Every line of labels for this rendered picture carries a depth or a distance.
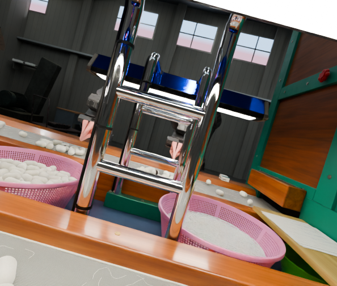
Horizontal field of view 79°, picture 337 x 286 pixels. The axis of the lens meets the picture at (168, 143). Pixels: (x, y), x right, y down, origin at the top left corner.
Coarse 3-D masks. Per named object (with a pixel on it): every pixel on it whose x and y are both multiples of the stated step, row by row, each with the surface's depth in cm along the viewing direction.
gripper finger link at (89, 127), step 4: (80, 116) 79; (84, 116) 79; (80, 120) 79; (88, 120) 78; (88, 124) 77; (92, 124) 77; (88, 128) 77; (84, 132) 76; (84, 136) 76; (88, 136) 79
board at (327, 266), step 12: (264, 216) 53; (288, 216) 59; (276, 228) 47; (288, 240) 42; (300, 252) 38; (312, 252) 38; (312, 264) 34; (324, 264) 34; (336, 264) 36; (324, 276) 32; (336, 276) 31
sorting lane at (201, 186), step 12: (0, 132) 78; (12, 132) 84; (72, 144) 94; (84, 156) 78; (108, 156) 91; (156, 168) 93; (204, 192) 75; (228, 192) 86; (252, 204) 77; (264, 204) 83
